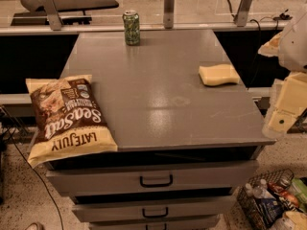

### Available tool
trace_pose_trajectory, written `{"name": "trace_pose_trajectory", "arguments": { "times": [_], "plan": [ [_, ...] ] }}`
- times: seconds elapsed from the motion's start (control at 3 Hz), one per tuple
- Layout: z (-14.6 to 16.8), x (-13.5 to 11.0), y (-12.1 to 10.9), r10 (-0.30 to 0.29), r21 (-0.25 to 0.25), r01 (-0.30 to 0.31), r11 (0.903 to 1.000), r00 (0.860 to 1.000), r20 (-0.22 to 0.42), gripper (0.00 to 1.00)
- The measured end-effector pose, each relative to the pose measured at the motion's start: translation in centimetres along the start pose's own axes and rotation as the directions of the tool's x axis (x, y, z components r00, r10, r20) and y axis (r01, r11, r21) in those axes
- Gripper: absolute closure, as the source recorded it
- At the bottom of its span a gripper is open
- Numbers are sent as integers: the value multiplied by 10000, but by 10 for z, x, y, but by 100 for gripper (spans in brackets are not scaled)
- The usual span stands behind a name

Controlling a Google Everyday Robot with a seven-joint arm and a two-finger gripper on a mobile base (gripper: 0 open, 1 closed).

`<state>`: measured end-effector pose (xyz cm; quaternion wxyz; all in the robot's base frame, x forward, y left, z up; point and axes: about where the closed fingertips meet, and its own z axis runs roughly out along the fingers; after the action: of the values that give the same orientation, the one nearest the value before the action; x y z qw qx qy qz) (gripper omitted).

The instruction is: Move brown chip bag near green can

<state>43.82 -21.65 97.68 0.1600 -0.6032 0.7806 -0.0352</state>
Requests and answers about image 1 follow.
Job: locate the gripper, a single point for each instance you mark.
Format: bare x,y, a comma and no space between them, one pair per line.
295,50

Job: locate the brown chip bag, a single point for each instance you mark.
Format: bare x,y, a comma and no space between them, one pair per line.
69,120

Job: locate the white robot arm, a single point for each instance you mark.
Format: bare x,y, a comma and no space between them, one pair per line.
292,50

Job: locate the blue snack bag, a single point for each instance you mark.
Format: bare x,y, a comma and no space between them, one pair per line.
270,209

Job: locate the green soda can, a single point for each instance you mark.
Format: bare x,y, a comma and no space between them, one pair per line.
131,27

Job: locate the yellow sponge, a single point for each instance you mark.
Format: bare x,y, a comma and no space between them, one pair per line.
218,75

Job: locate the grey drawer cabinet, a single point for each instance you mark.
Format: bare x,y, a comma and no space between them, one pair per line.
164,121

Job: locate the green snack package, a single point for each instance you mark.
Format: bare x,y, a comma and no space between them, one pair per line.
299,190

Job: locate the clear plastic water bottle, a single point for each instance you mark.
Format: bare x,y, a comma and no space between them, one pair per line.
261,190

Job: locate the red snack package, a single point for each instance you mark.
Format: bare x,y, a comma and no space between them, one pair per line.
283,192

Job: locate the cream package in basket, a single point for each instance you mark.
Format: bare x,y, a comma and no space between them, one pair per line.
297,218

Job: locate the black bench seat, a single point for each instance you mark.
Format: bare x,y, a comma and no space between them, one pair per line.
37,15

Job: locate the white shoe tip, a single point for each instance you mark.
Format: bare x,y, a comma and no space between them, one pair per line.
35,226

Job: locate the right metal bracket post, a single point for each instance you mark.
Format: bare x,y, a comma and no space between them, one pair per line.
241,16

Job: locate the metal bracket post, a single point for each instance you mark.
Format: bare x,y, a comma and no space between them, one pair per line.
241,16
52,14
168,14

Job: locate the wire basket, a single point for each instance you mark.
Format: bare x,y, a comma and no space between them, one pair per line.
247,200

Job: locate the middle metal bracket post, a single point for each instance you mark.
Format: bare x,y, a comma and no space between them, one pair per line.
168,14

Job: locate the top drawer black handle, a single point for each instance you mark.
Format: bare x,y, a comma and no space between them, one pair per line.
156,182

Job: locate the drawer black handle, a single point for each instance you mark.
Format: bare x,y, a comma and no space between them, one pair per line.
157,226
155,213
156,182

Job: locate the middle drawer black handle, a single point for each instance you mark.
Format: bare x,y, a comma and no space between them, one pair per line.
155,213

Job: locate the bottom drawer black handle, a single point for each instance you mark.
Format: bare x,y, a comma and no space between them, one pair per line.
157,226

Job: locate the left metal bracket post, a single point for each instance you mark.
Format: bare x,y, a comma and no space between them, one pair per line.
52,14

